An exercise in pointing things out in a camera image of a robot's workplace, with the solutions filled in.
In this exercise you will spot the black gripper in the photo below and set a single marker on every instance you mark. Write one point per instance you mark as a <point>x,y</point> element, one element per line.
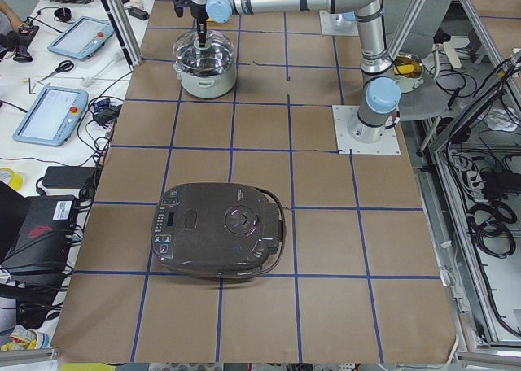
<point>199,13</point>

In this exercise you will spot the glass pot lid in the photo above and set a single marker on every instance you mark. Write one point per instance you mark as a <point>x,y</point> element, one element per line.
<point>216,58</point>

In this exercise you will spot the white pot with steel interior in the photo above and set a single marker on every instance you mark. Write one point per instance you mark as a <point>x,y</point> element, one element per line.
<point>208,87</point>

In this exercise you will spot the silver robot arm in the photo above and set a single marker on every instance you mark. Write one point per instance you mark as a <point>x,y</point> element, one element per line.
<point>380,94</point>

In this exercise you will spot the person's forearm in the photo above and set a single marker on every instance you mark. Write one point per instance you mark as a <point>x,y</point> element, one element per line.
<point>10,21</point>

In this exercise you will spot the blue teach pendant far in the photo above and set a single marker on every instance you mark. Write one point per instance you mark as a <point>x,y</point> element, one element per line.
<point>83,39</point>

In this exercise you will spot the blue teach pendant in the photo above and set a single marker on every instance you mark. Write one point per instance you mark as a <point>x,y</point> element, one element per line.
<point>53,116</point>
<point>83,39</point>

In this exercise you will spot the black scissors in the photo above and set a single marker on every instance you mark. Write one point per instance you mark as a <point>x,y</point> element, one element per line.
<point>64,66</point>

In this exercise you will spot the blue teach pendant near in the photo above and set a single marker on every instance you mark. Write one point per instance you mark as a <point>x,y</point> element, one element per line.
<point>53,116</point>

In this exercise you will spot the dark brown rice cooker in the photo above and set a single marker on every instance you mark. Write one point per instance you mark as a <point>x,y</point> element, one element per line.
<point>218,230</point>

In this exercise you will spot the steel bowl on chair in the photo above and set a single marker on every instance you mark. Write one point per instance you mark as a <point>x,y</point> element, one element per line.
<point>408,72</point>

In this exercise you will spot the black power adapter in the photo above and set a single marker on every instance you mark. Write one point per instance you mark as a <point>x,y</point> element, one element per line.
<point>64,177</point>

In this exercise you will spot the grey chair with bowl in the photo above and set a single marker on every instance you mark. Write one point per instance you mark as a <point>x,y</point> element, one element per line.
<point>426,101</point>

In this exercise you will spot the yellow tape roll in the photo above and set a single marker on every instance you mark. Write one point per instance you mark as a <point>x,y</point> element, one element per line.
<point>11,178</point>

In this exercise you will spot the black laptop computer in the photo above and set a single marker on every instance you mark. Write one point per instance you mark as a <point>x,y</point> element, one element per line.
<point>35,234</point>

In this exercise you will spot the aluminium frame post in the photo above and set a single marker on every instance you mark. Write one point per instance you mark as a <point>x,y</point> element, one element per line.
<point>123,30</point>

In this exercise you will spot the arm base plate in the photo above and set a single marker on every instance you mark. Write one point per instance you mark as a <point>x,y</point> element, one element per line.
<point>355,138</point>
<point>343,24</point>

